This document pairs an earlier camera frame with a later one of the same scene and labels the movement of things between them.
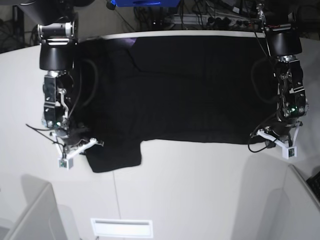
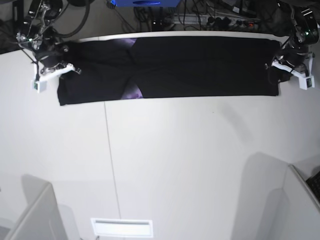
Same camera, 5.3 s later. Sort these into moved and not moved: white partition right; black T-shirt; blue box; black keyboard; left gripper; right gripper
Moved: right gripper; left gripper; black T-shirt
Not moved: blue box; white partition right; black keyboard
